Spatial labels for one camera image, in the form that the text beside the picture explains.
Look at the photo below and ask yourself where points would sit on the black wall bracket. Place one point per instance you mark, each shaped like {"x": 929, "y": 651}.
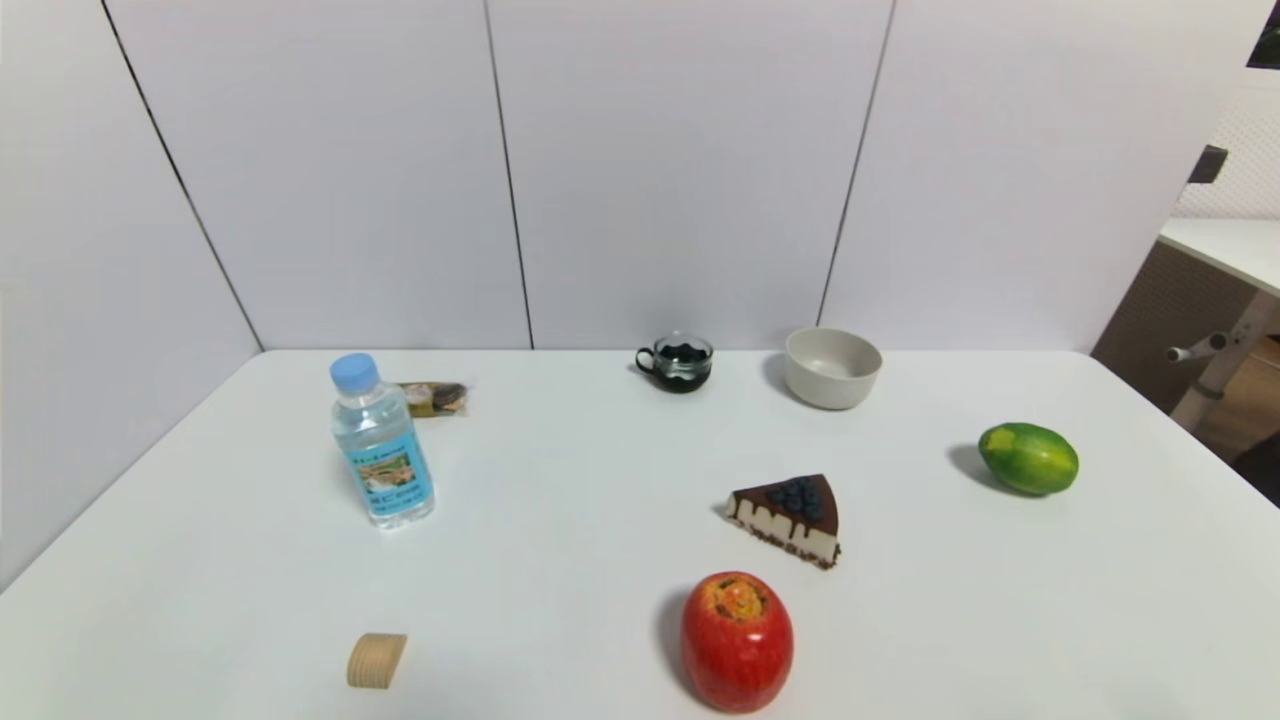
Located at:
{"x": 1207, "y": 164}

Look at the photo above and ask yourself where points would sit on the chocolate blueberry cake slice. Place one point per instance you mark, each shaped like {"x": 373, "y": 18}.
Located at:
{"x": 795, "y": 516}

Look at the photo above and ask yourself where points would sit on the dark object at wall edge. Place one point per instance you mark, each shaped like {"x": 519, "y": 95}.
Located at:
{"x": 1268, "y": 45}

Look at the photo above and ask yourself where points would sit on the small snack packet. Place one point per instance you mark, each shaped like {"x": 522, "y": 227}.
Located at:
{"x": 436, "y": 398}

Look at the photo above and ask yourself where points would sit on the beige bowl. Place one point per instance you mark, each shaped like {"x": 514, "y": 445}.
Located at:
{"x": 832, "y": 372}

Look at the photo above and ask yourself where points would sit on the small wooden block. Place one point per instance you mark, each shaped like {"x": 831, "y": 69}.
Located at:
{"x": 375, "y": 661}

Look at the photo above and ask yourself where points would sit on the clear water bottle blue cap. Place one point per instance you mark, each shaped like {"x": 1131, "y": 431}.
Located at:
{"x": 382, "y": 450}

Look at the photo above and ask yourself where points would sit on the white desk leg with crank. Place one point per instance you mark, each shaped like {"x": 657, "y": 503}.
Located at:
{"x": 1220, "y": 362}

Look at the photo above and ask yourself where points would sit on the green mango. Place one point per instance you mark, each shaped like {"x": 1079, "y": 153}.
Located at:
{"x": 1030, "y": 458}

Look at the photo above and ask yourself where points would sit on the red apple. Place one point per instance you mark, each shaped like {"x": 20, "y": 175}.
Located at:
{"x": 737, "y": 648}

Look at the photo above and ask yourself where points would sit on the white desk top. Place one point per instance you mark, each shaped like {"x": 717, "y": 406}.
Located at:
{"x": 1228, "y": 247}

